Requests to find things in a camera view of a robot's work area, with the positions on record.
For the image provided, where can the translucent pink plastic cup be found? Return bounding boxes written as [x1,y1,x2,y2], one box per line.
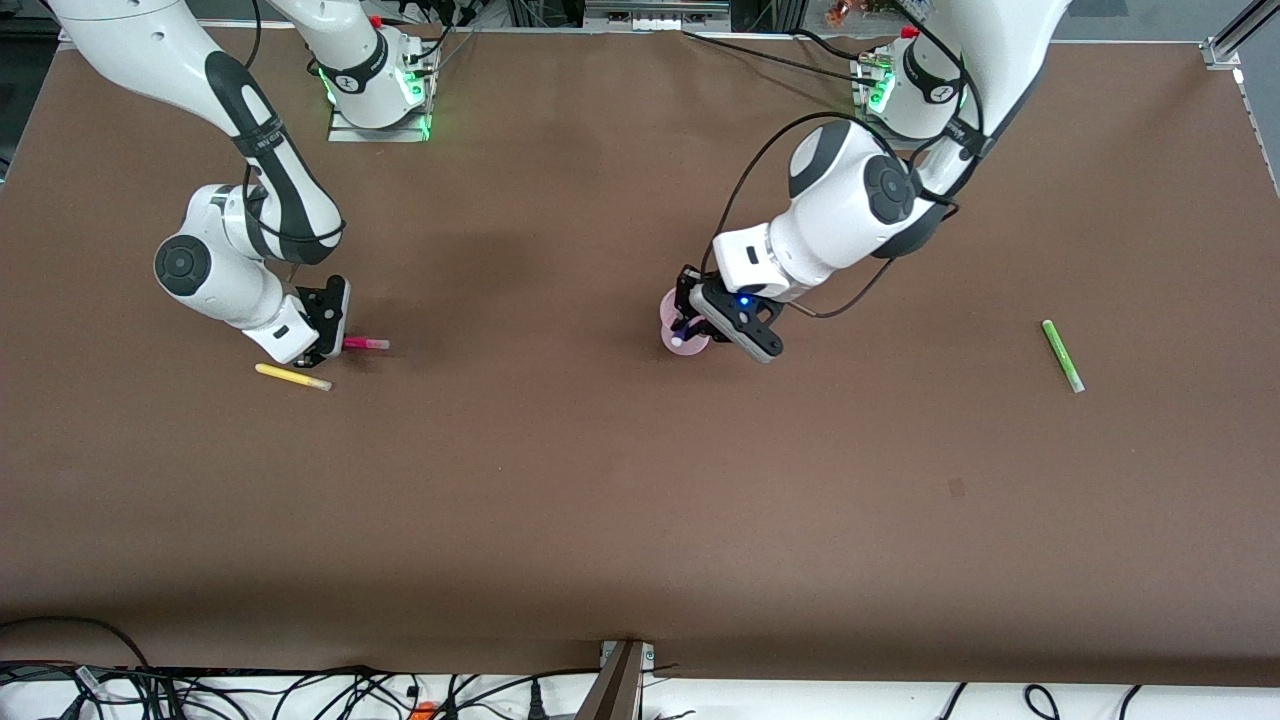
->
[660,288,713,357]

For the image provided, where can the yellow marker pen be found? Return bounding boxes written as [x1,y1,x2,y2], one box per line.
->
[255,362,333,392]

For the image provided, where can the grey power strip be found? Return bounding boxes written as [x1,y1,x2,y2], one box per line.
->
[583,0,733,33]

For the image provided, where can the green marker pen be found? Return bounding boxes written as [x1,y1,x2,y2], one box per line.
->
[1041,319,1086,394]

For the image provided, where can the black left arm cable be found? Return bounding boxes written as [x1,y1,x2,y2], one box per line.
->
[712,0,989,319]

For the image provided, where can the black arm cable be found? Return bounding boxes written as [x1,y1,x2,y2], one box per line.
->
[712,0,989,319]
[240,0,347,247]

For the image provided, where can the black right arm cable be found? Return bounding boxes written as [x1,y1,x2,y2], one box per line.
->
[240,0,347,247]

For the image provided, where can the long black tabletop cable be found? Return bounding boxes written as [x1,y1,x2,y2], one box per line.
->
[683,30,871,83]

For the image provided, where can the short black tabletop cable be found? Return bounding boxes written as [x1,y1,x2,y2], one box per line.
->
[795,28,881,63]

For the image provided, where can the black arched floor cable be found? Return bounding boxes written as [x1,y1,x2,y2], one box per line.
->
[0,616,153,673]

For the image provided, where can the brown camera mount post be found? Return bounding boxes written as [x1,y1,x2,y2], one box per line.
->
[575,640,656,720]

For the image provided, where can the aluminium frame corner post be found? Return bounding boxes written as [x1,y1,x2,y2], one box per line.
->
[1203,0,1280,71]

